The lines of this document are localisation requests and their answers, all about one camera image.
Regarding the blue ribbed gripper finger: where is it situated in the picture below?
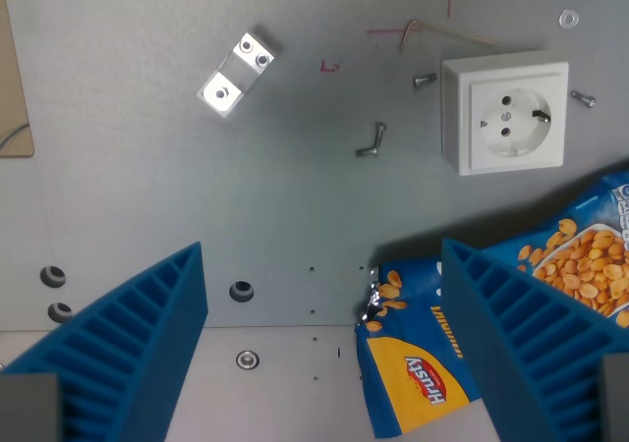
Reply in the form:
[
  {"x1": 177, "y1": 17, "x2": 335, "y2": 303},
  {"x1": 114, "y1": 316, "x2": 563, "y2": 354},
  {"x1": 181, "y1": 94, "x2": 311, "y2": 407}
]
[
  {"x1": 0, "y1": 241, "x2": 209, "y2": 442},
  {"x1": 440, "y1": 238, "x2": 629, "y2": 442}
]

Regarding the blue peanut snack bag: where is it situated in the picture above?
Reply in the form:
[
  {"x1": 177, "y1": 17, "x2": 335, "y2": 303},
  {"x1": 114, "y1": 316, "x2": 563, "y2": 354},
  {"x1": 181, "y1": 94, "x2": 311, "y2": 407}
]
[{"x1": 354, "y1": 169, "x2": 629, "y2": 440}]

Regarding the brown wooden board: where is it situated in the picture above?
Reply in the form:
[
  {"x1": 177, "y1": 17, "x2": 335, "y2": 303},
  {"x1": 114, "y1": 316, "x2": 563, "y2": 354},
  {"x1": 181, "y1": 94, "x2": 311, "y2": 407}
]
[{"x1": 0, "y1": 0, "x2": 36, "y2": 160}]

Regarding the metal hex allen key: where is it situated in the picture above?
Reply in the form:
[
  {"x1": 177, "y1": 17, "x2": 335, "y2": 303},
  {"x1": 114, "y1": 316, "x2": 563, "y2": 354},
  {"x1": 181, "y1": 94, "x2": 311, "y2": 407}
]
[{"x1": 397, "y1": 18, "x2": 499, "y2": 53}]

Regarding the white electrical wall socket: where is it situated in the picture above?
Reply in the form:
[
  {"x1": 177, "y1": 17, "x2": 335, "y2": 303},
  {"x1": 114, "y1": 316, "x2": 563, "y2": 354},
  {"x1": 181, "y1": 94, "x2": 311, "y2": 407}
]
[{"x1": 440, "y1": 50, "x2": 570, "y2": 177}]

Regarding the aluminium bracket block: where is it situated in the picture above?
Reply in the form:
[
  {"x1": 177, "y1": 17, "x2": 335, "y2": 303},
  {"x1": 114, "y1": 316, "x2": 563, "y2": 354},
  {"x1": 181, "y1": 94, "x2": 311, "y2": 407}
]
[{"x1": 197, "y1": 31, "x2": 276, "y2": 120}]

